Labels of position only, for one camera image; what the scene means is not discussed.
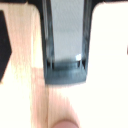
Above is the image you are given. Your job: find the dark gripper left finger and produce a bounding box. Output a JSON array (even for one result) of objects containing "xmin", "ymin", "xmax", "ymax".
[{"xmin": 0, "ymin": 9, "xmax": 13, "ymax": 83}]

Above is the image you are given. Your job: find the black air fryer drawer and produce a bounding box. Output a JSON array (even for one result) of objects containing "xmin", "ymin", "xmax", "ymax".
[{"xmin": 26, "ymin": 0, "xmax": 128, "ymax": 85}]

